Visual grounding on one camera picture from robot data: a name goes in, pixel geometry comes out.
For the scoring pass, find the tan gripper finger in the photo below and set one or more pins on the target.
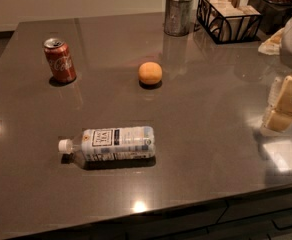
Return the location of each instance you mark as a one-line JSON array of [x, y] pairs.
[[274, 91], [278, 118]]

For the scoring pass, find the clear plastic water bottle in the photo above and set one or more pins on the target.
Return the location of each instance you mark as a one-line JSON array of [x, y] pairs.
[[110, 144]]

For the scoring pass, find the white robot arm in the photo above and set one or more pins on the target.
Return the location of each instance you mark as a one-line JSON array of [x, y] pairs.
[[285, 54]]

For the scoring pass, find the crumpled paper wrapper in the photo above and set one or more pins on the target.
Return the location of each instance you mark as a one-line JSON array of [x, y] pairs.
[[272, 45]]

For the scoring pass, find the dark snack container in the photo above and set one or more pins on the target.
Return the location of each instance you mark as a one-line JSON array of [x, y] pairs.
[[275, 13]]

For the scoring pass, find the brown napkins stack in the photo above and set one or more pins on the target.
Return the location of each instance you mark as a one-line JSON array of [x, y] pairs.
[[227, 9]]

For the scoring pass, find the dark cabinet drawer front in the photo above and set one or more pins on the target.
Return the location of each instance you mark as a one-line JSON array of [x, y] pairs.
[[257, 215]]

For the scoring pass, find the metal cup holder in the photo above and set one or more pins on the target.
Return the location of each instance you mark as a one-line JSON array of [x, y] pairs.
[[177, 17]]

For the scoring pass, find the orange fruit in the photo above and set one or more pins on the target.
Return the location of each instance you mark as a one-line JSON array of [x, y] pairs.
[[150, 73]]

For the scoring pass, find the red cola can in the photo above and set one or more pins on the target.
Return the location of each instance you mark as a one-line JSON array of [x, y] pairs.
[[59, 59]]

